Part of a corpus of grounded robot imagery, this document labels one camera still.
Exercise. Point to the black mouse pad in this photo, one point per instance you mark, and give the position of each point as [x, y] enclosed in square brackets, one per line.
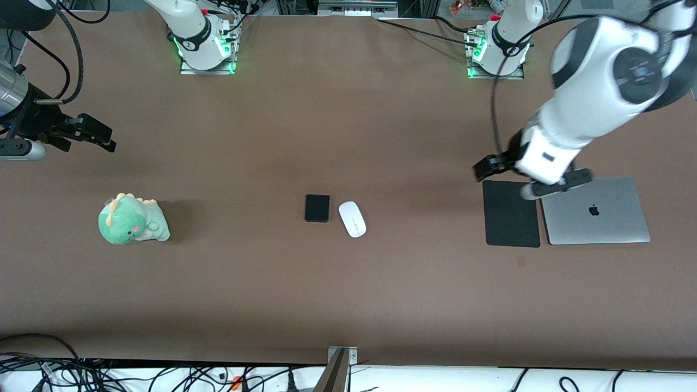
[506, 218]

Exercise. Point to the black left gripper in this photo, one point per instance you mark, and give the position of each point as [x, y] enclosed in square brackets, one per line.
[512, 153]

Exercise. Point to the green dinosaur plush toy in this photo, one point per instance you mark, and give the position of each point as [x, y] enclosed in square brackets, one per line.
[130, 223]

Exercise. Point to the silver closed laptop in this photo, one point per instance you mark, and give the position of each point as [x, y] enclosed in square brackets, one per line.
[599, 223]

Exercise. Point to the white computer mouse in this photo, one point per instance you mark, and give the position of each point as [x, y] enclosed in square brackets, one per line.
[353, 219]

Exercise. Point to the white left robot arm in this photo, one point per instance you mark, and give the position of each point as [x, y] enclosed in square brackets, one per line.
[599, 71]

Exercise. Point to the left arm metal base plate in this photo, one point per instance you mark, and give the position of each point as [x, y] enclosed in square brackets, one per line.
[474, 75]

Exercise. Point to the white power strip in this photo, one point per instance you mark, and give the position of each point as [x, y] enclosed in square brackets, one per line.
[356, 10]

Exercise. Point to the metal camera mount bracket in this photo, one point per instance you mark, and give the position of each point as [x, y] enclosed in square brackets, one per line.
[338, 362]

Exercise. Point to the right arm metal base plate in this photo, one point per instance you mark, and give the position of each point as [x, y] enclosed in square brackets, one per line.
[188, 71]

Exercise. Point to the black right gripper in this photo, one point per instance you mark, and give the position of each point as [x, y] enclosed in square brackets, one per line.
[34, 121]

